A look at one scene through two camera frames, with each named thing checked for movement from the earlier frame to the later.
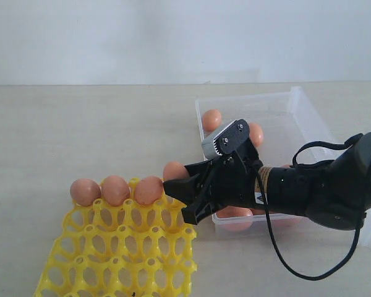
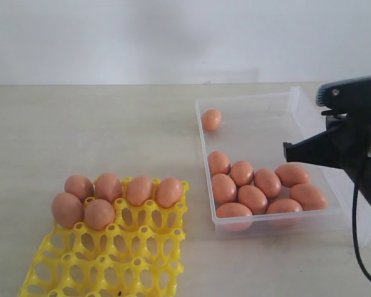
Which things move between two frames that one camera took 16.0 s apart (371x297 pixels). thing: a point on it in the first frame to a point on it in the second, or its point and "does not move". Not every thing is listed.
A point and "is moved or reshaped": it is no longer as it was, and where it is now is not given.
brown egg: x=84 y=191 is moved or reshaped
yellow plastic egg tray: x=133 y=249 is moved or reshaped
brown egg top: x=256 y=135 to x=67 y=210
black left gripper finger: x=194 y=211 to x=327 y=149
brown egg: x=234 y=218 does not move
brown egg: x=175 y=170 to x=168 y=192
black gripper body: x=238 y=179 to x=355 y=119
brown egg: x=211 y=119 does not move
